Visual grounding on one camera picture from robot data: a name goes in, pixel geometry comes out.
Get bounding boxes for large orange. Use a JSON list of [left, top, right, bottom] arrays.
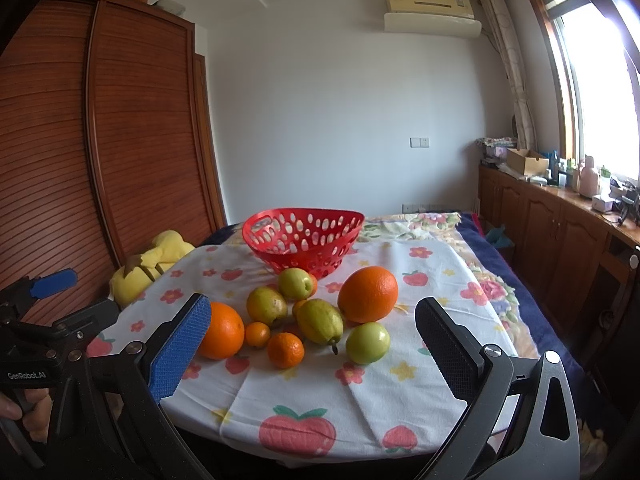
[[337, 266, 399, 324], [198, 302, 245, 361]]

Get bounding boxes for small kumquat orange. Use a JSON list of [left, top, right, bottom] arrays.
[[245, 322, 271, 349]]

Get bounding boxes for green apple front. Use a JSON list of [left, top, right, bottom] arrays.
[[345, 322, 390, 365]]

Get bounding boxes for yellow-green pear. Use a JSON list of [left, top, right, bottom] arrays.
[[246, 286, 288, 327]]

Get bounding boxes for mandarin orange front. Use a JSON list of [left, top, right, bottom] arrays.
[[267, 332, 305, 370]]

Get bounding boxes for large green pear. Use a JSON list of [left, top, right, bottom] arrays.
[[295, 299, 344, 354]]

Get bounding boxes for person's left hand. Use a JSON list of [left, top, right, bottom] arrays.
[[0, 389, 52, 443]]

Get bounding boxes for floral bed quilt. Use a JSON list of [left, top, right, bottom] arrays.
[[204, 210, 586, 411]]

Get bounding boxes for yellow plush toy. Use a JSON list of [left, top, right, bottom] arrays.
[[110, 230, 195, 310]]

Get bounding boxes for white fruit-print tablecloth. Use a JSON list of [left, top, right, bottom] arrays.
[[86, 238, 522, 463]]

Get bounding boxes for wooden louvered wardrobe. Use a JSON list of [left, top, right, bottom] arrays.
[[1, 0, 227, 324]]

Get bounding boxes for wooden sideboard cabinet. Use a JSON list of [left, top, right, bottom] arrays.
[[477, 165, 639, 365]]

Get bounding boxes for red perforated plastic basket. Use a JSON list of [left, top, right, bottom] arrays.
[[241, 208, 364, 280]]

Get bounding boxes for cardboard box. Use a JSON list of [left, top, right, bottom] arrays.
[[506, 148, 549, 177]]

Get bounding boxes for pink bottle on sideboard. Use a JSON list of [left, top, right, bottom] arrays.
[[579, 155, 599, 200]]

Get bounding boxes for stack of items on sideboard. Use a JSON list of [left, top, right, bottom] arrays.
[[476, 136, 518, 164]]

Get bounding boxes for floral patterned curtain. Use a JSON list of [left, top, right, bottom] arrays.
[[480, 0, 537, 150]]

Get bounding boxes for window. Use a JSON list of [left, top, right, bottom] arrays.
[[530, 0, 639, 182]]

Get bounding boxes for white wall switch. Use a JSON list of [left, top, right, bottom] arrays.
[[410, 138, 430, 148]]

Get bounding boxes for wall air conditioner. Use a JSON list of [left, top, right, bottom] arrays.
[[384, 0, 482, 39]]

